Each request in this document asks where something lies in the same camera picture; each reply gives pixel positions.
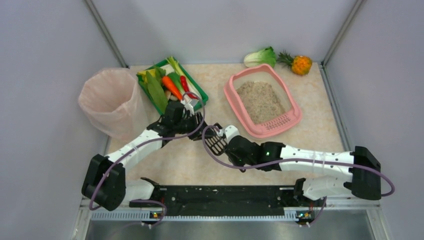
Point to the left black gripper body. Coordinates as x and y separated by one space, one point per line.
178 110

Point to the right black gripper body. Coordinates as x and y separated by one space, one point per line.
226 142

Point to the black litter scoop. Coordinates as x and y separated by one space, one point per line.
216 144

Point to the pink litter box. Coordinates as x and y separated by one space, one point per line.
262 102

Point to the pink lined trash bin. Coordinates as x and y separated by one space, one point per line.
112 101

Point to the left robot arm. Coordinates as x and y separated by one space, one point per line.
105 180

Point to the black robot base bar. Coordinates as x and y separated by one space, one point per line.
226 200

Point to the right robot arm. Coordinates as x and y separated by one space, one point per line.
355 172

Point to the red chili pepper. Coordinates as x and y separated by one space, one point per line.
188 88

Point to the orange toy carrot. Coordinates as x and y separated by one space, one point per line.
169 84

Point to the white green leek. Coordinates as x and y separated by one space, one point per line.
177 69

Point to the green leafy vegetable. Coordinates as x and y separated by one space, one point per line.
156 92

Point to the green vegetable tray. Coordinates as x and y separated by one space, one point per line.
160 70

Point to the toy bok choy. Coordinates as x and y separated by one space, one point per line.
264 56

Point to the toy pineapple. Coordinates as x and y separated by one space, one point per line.
299 64

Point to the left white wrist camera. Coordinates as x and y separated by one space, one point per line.
189 104

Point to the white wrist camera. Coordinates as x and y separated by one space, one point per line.
228 133
189 104

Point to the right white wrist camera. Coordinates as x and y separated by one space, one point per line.
228 133

